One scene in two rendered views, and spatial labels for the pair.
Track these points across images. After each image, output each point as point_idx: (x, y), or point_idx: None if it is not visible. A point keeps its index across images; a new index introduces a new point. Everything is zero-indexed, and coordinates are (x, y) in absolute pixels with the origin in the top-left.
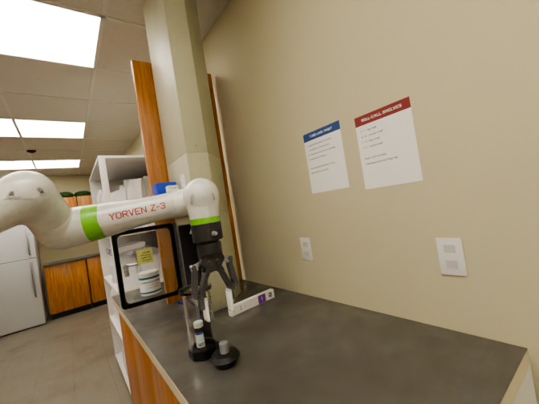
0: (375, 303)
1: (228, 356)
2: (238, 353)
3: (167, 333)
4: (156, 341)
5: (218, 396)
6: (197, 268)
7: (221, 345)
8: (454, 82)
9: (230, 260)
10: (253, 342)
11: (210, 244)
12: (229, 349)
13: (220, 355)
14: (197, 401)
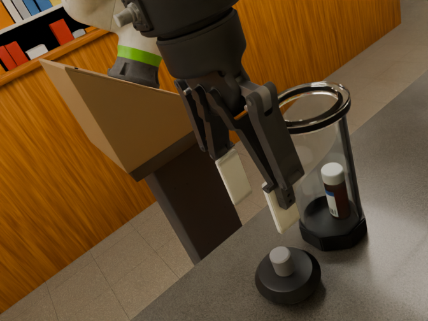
0: None
1: (265, 281)
2: (288, 299)
3: (411, 125)
4: (376, 130)
5: (196, 305)
6: (190, 88)
7: (269, 256)
8: None
9: (251, 109)
10: (388, 320)
11: (158, 42)
12: (295, 274)
13: (271, 265)
14: (195, 277)
